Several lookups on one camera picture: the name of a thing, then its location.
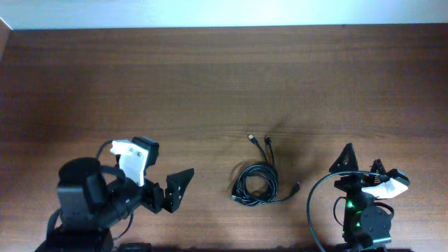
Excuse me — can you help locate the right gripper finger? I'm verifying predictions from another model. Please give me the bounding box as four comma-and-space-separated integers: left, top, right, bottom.
367, 159, 386, 186
329, 143, 358, 174

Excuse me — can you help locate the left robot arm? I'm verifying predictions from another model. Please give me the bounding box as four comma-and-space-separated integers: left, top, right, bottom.
37, 157, 195, 252

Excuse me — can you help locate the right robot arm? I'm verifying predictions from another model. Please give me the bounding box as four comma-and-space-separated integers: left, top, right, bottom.
329, 143, 394, 251

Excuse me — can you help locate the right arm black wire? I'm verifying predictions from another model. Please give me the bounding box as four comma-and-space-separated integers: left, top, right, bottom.
306, 170, 389, 252

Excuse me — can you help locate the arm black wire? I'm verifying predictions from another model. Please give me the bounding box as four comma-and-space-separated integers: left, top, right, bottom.
306, 170, 389, 252
94, 139, 115, 160

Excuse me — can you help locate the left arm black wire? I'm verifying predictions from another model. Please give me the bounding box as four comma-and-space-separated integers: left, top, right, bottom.
94, 139, 115, 160

